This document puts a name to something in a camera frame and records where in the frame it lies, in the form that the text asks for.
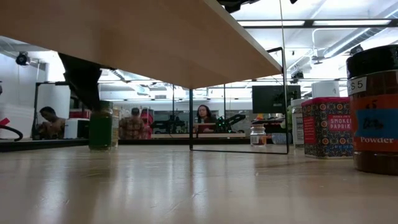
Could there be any wooden shelf with wire legs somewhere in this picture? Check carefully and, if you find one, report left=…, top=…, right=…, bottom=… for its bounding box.
left=0, top=0, right=290, bottom=156

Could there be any black-lid brown spice jar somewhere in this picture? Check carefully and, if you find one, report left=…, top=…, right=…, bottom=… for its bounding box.
left=346, top=44, right=398, bottom=175

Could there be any person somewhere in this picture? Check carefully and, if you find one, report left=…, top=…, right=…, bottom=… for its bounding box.
left=37, top=106, right=67, bottom=140
left=119, top=107, right=146, bottom=140
left=194, top=105, right=218, bottom=134

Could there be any white-lid spice jar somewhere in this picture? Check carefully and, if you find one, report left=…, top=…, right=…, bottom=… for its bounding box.
left=290, top=98, right=307, bottom=147

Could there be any black background machine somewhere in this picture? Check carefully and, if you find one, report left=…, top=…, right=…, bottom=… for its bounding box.
left=152, top=114, right=187, bottom=134

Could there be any potted green succulent plant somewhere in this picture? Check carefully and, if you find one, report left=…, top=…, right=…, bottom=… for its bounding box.
left=272, top=105, right=295, bottom=146

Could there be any black aluminium table frame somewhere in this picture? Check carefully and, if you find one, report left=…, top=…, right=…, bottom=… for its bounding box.
left=0, top=138, right=251, bottom=153

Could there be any green-lid spice jar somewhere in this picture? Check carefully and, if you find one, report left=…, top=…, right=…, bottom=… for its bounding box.
left=88, top=100, right=114, bottom=152

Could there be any black ceiling camera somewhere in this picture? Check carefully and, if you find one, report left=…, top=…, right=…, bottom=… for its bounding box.
left=15, top=51, right=31, bottom=67

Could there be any red-lid patterned paprika tin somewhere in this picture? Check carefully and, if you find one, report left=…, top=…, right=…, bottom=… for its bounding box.
left=300, top=96, right=354, bottom=159

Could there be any white round canister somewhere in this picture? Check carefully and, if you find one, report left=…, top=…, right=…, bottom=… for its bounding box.
left=312, top=80, right=340, bottom=99

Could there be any black computer monitor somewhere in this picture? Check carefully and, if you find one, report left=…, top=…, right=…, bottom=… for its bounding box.
left=251, top=85, right=302, bottom=114

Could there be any small clear glass jar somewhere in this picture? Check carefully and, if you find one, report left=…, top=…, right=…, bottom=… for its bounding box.
left=250, top=124, right=267, bottom=147

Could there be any white box appliance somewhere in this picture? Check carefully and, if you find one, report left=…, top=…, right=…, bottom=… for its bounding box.
left=63, top=118, right=91, bottom=139

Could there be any black curved cable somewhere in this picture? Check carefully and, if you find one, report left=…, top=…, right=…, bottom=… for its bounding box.
left=0, top=124, right=24, bottom=142

